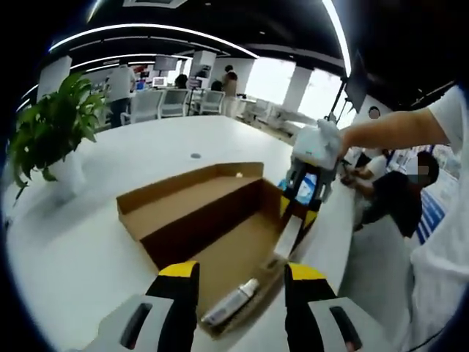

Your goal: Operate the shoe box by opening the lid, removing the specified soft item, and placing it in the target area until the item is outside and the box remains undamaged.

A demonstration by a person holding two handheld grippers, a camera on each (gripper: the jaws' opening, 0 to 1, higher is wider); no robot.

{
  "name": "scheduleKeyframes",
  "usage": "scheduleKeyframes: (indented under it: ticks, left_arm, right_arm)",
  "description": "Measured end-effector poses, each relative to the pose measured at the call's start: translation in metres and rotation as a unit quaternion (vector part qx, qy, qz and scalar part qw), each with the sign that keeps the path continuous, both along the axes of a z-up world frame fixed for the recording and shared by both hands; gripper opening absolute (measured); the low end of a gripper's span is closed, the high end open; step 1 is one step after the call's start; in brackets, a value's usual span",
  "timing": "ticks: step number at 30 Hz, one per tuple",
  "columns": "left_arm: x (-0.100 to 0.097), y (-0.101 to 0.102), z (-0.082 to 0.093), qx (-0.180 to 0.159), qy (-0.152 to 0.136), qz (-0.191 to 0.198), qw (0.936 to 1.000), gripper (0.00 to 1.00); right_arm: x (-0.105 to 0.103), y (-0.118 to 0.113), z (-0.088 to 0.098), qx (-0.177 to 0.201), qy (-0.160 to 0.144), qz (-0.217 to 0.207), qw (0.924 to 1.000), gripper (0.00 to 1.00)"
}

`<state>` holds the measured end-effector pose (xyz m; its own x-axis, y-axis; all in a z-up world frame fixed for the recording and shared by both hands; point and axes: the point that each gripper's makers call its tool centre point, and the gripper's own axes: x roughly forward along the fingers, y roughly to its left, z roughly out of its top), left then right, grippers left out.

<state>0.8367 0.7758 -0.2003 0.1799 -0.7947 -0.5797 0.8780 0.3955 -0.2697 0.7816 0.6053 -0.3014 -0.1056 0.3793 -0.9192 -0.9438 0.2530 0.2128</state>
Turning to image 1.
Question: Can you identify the wall-mounted screen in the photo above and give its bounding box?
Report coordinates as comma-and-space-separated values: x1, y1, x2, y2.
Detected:
155, 55, 180, 71

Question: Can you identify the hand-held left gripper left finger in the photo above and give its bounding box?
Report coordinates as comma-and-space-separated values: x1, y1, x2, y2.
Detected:
86, 260, 202, 352

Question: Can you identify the white office chair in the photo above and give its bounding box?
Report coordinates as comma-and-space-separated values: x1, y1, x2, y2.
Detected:
130, 91, 164, 124
199, 90, 225, 115
159, 89, 190, 118

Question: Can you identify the black panel on stand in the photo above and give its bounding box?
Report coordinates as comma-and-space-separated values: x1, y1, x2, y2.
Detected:
329, 54, 367, 125

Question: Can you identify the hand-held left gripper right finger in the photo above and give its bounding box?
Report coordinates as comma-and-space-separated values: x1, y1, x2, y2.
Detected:
284, 262, 395, 352

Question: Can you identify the green potted plant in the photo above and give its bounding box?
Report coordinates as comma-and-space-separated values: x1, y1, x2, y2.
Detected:
7, 71, 111, 201

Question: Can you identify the white pump bottle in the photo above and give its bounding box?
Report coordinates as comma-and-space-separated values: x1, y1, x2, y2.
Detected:
200, 277, 260, 326

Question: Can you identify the brown cardboard shoe box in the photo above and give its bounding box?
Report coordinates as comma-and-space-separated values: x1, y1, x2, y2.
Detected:
116, 161, 320, 340

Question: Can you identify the person in white shirt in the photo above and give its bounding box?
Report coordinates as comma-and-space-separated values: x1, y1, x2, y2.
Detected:
406, 86, 469, 352

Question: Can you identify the ceiling light strip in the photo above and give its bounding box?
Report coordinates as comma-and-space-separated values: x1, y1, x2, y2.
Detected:
322, 0, 352, 78
49, 22, 259, 59

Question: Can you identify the ceiling air vent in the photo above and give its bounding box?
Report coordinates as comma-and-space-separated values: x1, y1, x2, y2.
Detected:
122, 0, 188, 9

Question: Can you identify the blue wipes pack soft item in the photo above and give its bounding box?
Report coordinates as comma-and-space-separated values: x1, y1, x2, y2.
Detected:
276, 172, 320, 205

